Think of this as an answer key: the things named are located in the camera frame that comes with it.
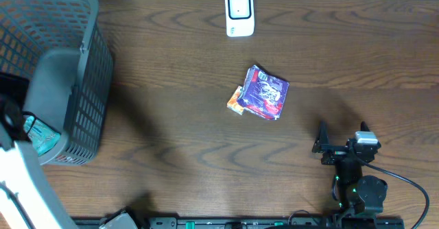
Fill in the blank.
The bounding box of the teal wet wipes pack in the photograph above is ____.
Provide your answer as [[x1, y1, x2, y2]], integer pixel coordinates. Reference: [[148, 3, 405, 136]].
[[23, 115, 60, 156]]

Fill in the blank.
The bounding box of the small orange tissue pack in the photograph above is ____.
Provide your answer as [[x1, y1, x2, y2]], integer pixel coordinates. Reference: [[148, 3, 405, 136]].
[[226, 86, 244, 115]]

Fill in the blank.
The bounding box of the grey plastic basket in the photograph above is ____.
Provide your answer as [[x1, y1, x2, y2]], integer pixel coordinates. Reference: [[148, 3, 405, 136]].
[[1, 0, 114, 165]]

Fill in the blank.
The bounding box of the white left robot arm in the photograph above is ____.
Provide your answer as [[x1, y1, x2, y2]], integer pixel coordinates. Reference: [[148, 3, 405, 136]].
[[1, 73, 142, 229]]

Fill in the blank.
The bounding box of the white barcode scanner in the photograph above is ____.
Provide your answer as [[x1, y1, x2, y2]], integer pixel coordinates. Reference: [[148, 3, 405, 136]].
[[224, 0, 255, 37]]

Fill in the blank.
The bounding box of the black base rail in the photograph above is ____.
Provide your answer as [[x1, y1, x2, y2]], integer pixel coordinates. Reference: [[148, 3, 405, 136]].
[[71, 216, 405, 229]]

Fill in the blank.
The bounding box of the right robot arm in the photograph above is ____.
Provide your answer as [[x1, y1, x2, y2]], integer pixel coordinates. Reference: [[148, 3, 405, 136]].
[[312, 122, 388, 228]]

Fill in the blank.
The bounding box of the purple noodle packet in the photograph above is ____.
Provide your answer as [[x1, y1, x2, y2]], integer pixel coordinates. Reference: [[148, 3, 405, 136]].
[[237, 65, 289, 120]]

